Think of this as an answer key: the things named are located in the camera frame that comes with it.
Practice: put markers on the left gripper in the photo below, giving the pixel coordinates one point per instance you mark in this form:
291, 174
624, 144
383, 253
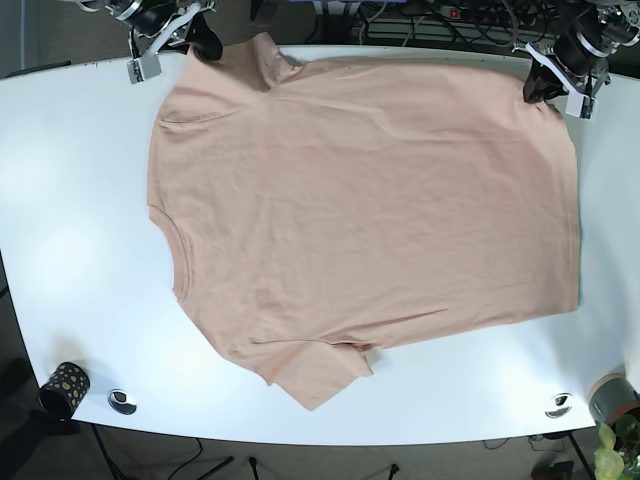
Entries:
575, 63

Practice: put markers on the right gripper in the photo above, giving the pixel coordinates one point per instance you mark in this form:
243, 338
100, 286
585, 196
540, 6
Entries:
169, 24

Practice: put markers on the peach pink T-shirt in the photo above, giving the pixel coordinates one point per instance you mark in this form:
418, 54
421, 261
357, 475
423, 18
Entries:
317, 211

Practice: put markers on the grey plant pot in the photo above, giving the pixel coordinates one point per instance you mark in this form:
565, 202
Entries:
611, 397

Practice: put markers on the right silver table grommet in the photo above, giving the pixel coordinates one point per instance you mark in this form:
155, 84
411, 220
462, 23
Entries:
559, 405

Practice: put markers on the silver table grommet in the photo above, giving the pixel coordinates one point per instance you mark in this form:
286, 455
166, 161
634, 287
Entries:
559, 405
122, 402

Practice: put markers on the left silver table grommet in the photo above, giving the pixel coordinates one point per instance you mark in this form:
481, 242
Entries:
122, 402

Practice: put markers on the black gold spotted cup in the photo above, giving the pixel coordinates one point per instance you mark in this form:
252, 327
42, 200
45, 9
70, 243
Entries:
65, 389

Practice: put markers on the green potted plant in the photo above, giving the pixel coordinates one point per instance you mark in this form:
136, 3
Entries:
618, 456

